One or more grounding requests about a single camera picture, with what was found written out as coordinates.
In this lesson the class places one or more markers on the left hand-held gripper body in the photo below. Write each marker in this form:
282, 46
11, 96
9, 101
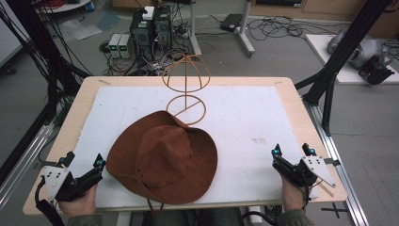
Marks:
78, 185

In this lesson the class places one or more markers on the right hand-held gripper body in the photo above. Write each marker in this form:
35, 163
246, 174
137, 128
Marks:
295, 172

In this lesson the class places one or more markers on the brown wide-brim hat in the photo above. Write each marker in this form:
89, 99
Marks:
163, 157

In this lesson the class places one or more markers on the person's left hand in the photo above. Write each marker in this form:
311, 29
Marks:
80, 205

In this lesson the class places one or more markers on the person's right hand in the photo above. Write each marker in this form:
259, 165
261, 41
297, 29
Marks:
293, 197

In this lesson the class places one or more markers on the white table mat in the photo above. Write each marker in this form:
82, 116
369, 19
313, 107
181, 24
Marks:
244, 125

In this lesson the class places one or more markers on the white power strip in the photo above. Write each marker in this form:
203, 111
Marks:
254, 215

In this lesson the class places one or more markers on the white platform board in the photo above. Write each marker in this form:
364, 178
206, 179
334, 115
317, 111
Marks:
320, 50

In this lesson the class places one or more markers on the black device on platform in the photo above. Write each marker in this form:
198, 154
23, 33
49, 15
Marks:
375, 70

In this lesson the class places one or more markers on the person's legs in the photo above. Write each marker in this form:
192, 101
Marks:
194, 218

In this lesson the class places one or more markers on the silver rounded machine shell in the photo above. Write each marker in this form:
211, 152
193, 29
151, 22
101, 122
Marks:
367, 50

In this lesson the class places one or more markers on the grey bench power supply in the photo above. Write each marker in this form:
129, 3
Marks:
125, 45
114, 45

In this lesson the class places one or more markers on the white stand leg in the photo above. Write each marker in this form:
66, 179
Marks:
246, 31
194, 31

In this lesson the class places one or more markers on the clear plastic sheet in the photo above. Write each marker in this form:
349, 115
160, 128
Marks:
80, 29

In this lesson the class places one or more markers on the black computer tower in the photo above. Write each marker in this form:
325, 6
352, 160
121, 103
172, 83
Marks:
141, 34
163, 28

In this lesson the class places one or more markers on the black flat box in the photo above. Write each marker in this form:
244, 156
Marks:
231, 22

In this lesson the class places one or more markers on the white cabinet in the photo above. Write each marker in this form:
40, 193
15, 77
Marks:
7, 34

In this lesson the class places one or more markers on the round white table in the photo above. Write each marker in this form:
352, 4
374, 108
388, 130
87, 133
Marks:
67, 6

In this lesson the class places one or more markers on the blue tape roll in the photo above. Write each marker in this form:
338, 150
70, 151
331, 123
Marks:
90, 6

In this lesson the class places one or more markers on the white box on computer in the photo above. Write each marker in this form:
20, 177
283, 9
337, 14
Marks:
148, 12

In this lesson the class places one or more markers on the aluminium rail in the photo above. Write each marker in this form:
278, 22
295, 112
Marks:
25, 163
337, 157

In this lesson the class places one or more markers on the black metal frame post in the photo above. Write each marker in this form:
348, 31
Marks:
342, 59

